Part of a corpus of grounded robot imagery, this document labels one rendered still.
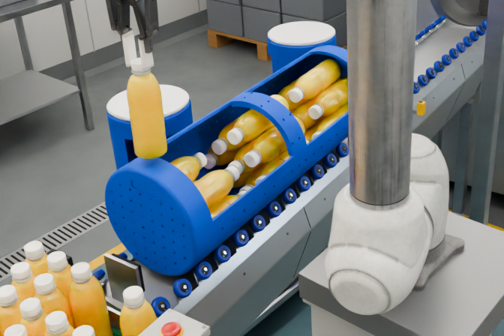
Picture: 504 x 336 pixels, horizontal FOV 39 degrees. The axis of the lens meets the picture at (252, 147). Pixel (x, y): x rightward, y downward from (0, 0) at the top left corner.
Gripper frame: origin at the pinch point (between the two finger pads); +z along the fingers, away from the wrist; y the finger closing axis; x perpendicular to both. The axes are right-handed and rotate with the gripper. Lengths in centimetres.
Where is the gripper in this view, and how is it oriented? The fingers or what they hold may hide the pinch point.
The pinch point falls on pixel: (137, 51)
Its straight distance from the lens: 149.1
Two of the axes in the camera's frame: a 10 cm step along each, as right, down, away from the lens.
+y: -8.4, -2.2, 5.0
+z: 0.6, 8.8, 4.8
